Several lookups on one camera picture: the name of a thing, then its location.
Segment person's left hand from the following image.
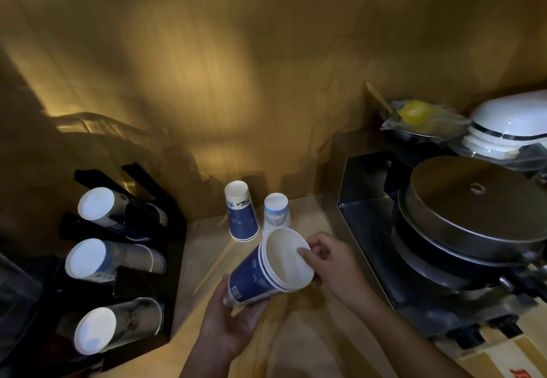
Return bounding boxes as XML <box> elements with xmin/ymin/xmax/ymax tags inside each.
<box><xmin>199</xmin><ymin>274</ymin><xmax>271</xmax><ymax>360</ymax></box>

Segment person's right hand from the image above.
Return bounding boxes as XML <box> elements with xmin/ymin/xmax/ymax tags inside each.
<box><xmin>297</xmin><ymin>232</ymin><xmax>371</xmax><ymax>307</ymax></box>

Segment nested blue paper cups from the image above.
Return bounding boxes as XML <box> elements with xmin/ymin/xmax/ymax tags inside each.
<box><xmin>223</xmin><ymin>227</ymin><xmax>316</xmax><ymax>309</ymax></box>

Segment person's left forearm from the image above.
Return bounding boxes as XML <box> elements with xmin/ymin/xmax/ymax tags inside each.
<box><xmin>179</xmin><ymin>339</ymin><xmax>235</xmax><ymax>378</ymax></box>

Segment person's right forearm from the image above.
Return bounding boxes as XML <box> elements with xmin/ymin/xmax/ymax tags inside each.
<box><xmin>342</xmin><ymin>290</ymin><xmax>473</xmax><ymax>378</ymax></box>

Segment small pale blue paper cup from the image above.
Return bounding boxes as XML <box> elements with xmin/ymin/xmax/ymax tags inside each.
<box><xmin>262</xmin><ymin>193</ymin><xmax>292</xmax><ymax>238</ymax></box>

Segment black cup holder rack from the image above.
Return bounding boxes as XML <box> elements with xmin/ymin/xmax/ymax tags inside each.
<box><xmin>53</xmin><ymin>162</ymin><xmax>188</xmax><ymax>374</ymax></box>

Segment tall blue paper cup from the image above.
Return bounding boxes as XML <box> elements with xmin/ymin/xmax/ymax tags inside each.
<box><xmin>224</xmin><ymin>180</ymin><xmax>260</xmax><ymax>243</ymax></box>

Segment stack of clear plastic cups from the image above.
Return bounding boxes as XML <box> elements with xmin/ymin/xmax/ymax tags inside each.
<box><xmin>74</xmin><ymin>297</ymin><xmax>164</xmax><ymax>356</ymax></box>

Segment stack of pale blue cups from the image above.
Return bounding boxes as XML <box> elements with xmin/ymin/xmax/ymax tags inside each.
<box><xmin>65</xmin><ymin>238</ymin><xmax>167</xmax><ymax>282</ymax></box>

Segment stack of patterned paper cups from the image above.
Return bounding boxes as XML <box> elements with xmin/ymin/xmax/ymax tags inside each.
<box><xmin>77</xmin><ymin>187</ymin><xmax>168</xmax><ymax>242</ymax></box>

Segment stainless steel waffle maker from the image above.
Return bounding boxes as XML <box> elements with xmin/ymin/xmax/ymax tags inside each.
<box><xmin>337</xmin><ymin>150</ymin><xmax>547</xmax><ymax>350</ymax></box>

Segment metal bowl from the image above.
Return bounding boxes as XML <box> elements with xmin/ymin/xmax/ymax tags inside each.
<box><xmin>387</xmin><ymin>125</ymin><xmax>456</xmax><ymax>144</ymax></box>

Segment black control knob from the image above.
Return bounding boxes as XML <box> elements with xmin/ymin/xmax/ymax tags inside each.
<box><xmin>446</xmin><ymin>324</ymin><xmax>485</xmax><ymax>348</ymax></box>
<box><xmin>489</xmin><ymin>314</ymin><xmax>521</xmax><ymax>339</ymax></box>

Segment wooden spoon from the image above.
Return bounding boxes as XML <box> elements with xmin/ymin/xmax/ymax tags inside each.
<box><xmin>365</xmin><ymin>81</ymin><xmax>396</xmax><ymax>116</ymax></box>

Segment plastic bag with yellow contents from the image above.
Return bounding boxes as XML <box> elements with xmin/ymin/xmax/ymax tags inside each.
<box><xmin>380</xmin><ymin>99</ymin><xmax>472</xmax><ymax>137</ymax></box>

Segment stack of white bowls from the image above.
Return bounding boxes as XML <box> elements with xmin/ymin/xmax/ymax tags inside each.
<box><xmin>461</xmin><ymin>123</ymin><xmax>547</xmax><ymax>161</ymax></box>

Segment white domed lid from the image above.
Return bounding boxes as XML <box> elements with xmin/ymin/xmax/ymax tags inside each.
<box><xmin>469</xmin><ymin>90</ymin><xmax>547</xmax><ymax>142</ymax></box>

